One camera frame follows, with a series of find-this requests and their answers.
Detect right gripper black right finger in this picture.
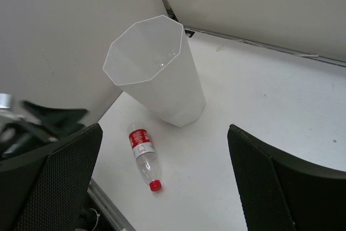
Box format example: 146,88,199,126
228,124,345,230

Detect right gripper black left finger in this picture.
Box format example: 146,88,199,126
1,123,103,230

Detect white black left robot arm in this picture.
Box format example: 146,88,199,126
1,93,89,161

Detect white octagonal plastic bin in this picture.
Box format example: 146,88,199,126
103,15,206,127

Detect red label plastic bottle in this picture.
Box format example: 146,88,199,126
128,122,162,193

